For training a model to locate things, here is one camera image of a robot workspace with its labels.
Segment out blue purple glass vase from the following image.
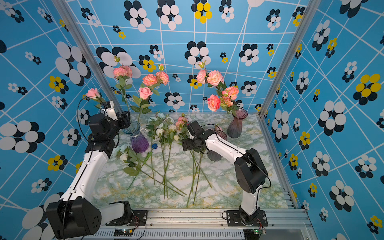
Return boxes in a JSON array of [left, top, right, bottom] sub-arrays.
[[123, 121, 149, 153]]

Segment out single pink rose stem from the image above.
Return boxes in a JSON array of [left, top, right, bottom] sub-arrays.
[[207, 95, 233, 112]]

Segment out pink peony flower stem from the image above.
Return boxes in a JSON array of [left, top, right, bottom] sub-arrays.
[[196, 61, 228, 97]]

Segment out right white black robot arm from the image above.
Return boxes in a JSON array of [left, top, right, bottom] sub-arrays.
[[182, 121, 269, 226]]

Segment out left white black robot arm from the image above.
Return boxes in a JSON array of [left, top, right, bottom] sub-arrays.
[[46, 112, 133, 240]]

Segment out front pink grey glass vase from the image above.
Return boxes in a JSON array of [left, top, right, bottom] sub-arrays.
[[206, 125, 228, 162]]

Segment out pink grey glass vase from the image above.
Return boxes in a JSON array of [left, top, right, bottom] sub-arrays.
[[206, 125, 228, 162], [227, 109, 248, 139]]

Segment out pile of artificial flowers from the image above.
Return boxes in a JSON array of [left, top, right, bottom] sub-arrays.
[[116, 113, 210, 208]]

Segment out rear pink grey glass vase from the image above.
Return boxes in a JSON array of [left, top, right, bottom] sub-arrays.
[[227, 109, 248, 139]]

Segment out left controller circuit board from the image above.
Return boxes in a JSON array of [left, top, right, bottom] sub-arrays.
[[114, 229, 134, 238]]

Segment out controller circuit board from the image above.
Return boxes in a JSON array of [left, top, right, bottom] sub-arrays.
[[114, 229, 134, 238], [244, 229, 266, 240]]

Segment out right controller circuit board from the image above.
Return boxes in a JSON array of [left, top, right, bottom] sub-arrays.
[[244, 229, 266, 240]]

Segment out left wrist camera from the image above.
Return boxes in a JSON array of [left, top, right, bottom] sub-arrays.
[[100, 101, 118, 121]]

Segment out left corner aluminium post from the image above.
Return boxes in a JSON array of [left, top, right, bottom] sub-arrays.
[[53, 1, 123, 114]]

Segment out corner aluminium post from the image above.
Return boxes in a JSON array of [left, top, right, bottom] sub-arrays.
[[259, 0, 321, 119], [53, 1, 123, 114]]

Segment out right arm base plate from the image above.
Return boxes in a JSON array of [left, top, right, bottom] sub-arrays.
[[224, 210, 269, 228]]

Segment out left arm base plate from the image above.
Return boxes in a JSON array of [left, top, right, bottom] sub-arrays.
[[106, 210, 149, 227]]

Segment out aluminium front rail frame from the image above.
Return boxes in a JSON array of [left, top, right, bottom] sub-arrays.
[[85, 209, 318, 240]]

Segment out right corner aluminium post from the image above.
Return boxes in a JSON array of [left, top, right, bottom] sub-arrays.
[[259, 0, 321, 119]]

